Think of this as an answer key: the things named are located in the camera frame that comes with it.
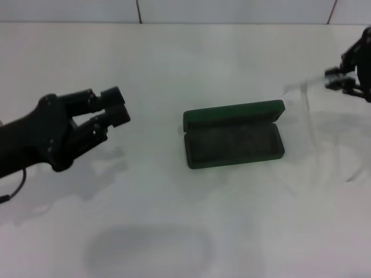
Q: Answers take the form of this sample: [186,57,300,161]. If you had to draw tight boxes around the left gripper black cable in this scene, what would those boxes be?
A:
[0,167,28,203]

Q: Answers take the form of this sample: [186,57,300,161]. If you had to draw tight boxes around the clear white glasses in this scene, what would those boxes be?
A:
[282,72,371,183]

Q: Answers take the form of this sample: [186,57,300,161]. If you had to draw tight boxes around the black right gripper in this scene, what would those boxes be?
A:
[324,27,371,104]

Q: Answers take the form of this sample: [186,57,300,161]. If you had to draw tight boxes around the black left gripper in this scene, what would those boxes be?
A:
[0,86,126,179]

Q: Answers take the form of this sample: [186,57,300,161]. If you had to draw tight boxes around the green glasses case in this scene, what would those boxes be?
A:
[182,99,286,170]

